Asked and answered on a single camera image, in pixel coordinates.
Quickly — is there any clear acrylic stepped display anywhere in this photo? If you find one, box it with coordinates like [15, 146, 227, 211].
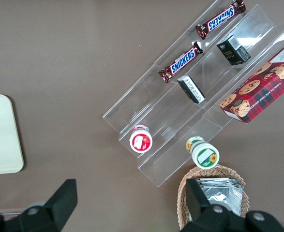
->
[101, 0, 284, 188]

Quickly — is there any light wicker basket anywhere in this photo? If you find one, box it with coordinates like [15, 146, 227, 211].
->
[177, 166, 250, 232]

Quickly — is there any silver foil packet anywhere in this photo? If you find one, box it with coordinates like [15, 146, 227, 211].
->
[195, 177, 244, 218]

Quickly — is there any red lid yogurt cup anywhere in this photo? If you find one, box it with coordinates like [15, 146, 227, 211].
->
[129, 124, 154, 154]

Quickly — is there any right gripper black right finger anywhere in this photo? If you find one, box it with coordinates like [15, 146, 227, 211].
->
[185, 178, 213, 224]

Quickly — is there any green lid yogurt cup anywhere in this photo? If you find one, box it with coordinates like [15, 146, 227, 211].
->
[185, 135, 221, 169]

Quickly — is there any small black box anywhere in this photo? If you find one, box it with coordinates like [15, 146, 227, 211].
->
[177, 75, 206, 105]
[216, 34, 252, 66]

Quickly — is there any beige plastic tray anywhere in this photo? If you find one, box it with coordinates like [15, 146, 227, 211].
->
[0, 94, 25, 175]

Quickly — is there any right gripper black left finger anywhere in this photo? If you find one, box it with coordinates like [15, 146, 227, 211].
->
[43, 178, 78, 232]

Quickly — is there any red tartan cookie box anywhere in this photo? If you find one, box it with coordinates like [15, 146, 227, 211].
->
[218, 36, 284, 124]

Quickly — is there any Snickers chocolate bar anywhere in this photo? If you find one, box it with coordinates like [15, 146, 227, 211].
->
[195, 0, 247, 41]
[158, 41, 204, 84]

